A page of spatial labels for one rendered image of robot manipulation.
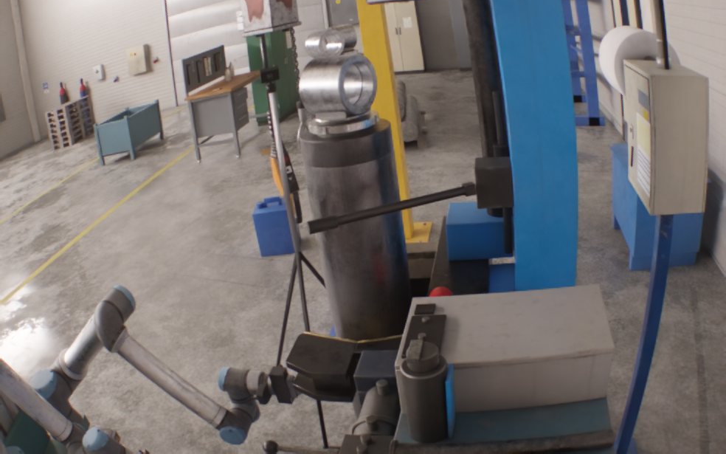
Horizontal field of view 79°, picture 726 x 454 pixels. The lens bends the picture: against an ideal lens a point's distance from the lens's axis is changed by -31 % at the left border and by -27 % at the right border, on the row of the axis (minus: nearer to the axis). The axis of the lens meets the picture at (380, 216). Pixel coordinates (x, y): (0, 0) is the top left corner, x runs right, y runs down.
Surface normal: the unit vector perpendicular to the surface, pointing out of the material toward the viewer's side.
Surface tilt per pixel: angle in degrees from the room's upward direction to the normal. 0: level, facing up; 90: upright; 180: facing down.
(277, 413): 0
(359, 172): 90
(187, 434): 0
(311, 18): 90
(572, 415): 0
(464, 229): 90
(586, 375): 90
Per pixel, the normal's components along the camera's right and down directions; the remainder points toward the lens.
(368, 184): 0.43, 0.30
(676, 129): -0.17, 0.39
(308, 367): -0.12, -0.92
